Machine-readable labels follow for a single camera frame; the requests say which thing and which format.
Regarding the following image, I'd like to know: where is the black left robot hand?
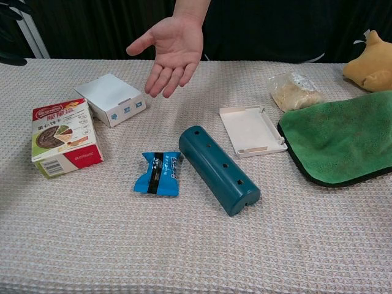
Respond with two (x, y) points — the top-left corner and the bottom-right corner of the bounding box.
(0, 1), (32, 66)

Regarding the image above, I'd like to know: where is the person's right hand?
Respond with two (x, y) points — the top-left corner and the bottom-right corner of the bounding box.
(126, 15), (205, 99)

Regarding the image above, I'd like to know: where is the red green cracker box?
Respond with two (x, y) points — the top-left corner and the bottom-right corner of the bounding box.
(31, 97), (104, 179)

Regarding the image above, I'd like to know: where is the person's right forearm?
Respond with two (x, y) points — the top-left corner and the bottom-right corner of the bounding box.
(169, 0), (213, 25)

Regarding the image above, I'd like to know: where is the white box with blue icons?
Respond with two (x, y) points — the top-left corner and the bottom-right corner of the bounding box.
(73, 73), (147, 128)

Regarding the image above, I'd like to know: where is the person's black clothed torso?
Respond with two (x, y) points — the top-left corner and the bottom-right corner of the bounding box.
(200, 0), (337, 64)

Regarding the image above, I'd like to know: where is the white plastic lid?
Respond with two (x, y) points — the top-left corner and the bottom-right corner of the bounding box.
(219, 105), (288, 158)

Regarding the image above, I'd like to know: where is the clear bag of beige snack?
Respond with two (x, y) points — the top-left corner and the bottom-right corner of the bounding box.
(268, 72), (325, 112)

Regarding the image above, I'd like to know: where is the teal plastic cylinder with holes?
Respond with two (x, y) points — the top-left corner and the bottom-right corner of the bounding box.
(178, 125), (262, 217)

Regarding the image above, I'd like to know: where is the blue snack packet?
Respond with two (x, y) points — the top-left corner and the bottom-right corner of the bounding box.
(133, 151), (183, 198)

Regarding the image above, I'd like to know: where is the green microfiber cloth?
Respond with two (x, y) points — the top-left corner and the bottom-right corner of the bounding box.
(277, 91), (392, 187)

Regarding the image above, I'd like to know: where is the beige woven tablecloth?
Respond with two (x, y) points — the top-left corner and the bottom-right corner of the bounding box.
(0, 58), (392, 294)

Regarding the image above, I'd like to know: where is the yellow plush toy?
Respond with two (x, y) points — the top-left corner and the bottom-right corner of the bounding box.
(342, 29), (392, 92)

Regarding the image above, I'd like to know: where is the grey metal frame post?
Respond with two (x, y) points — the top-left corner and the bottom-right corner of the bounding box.
(13, 0), (50, 59)

